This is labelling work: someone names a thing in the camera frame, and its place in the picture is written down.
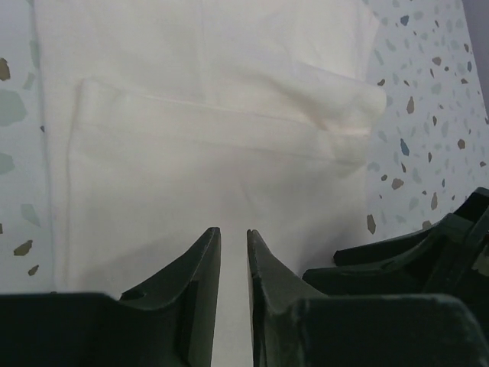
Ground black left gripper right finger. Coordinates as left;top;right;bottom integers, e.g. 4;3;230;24
247;230;488;366

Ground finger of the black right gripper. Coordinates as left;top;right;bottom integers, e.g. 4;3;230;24
333;213;474;266
303;244;461;295

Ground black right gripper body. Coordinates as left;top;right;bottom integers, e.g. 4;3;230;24
422;187;488;335

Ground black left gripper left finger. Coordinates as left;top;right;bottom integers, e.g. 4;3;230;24
1;228;221;366

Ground white t-shirt red print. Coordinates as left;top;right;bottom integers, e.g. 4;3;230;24
34;1;386;366

